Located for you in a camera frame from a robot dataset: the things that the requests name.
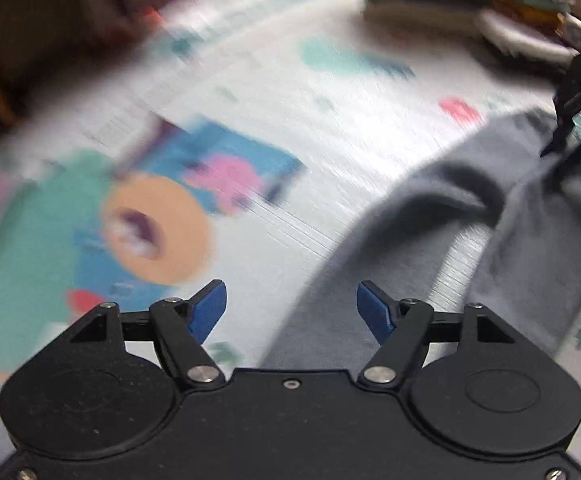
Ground colourful printed play mat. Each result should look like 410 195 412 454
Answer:
0 0 581 480

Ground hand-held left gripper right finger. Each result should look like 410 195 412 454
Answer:
357 281 517 392

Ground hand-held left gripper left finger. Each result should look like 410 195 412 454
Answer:
68 280 228 392

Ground white folded cloth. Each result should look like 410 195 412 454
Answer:
475 10 578 63

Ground grey pants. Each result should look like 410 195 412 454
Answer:
260 108 581 369

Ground dark brown furniture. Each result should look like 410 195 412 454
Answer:
0 0 197 131

